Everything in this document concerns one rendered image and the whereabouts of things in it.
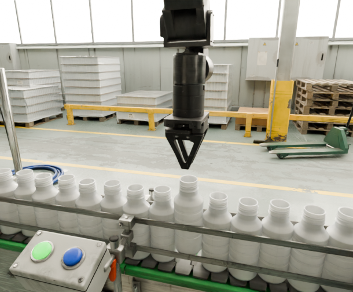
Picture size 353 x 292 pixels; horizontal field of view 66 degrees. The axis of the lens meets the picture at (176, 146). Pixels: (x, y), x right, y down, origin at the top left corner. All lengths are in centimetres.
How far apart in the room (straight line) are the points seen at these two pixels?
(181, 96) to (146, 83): 759
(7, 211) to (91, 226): 23
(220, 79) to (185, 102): 535
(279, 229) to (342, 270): 13
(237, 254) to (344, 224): 20
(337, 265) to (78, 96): 675
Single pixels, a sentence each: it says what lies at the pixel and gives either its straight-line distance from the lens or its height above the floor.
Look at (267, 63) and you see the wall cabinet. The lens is 717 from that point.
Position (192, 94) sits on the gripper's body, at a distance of 47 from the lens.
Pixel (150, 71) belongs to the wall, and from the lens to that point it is 798.
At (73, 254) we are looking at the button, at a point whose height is 112.
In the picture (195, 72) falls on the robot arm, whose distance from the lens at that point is 46.
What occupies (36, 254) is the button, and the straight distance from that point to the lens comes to 54.
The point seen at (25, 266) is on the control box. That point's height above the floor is 110.
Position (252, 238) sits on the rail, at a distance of 55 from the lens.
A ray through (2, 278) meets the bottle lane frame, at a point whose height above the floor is 88.
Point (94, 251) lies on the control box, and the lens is 51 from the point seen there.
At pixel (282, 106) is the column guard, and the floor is 67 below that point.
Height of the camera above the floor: 142
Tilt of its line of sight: 18 degrees down
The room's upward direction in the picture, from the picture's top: straight up
